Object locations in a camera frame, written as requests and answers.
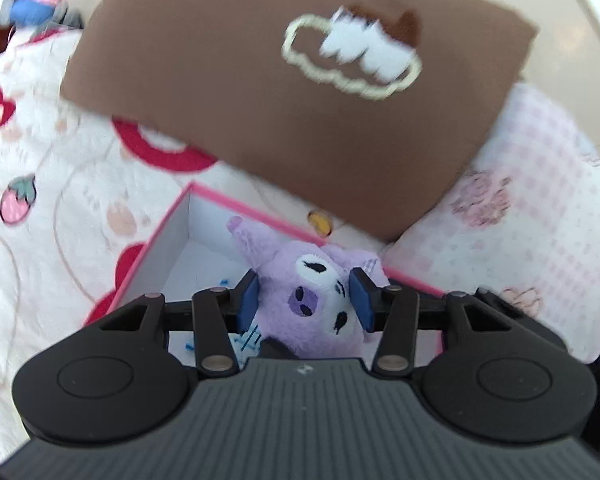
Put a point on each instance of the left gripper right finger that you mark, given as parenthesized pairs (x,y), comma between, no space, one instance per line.
(393,311)

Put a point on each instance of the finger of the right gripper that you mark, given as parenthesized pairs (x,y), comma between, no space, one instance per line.
(271,348)

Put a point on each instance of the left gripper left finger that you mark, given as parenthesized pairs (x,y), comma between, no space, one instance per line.
(217,313)

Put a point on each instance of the blue wet wipes pack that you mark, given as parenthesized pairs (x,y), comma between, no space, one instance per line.
(245,345)

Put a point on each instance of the purple plush toy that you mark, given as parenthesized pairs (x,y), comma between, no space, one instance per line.
(304,292)

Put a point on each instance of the pink cardboard box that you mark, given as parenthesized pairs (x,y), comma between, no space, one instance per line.
(192,240)

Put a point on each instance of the pink checkered pillow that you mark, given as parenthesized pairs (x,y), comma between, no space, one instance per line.
(523,221)

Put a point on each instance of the brown pillow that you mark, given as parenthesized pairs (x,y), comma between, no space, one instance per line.
(370,109)

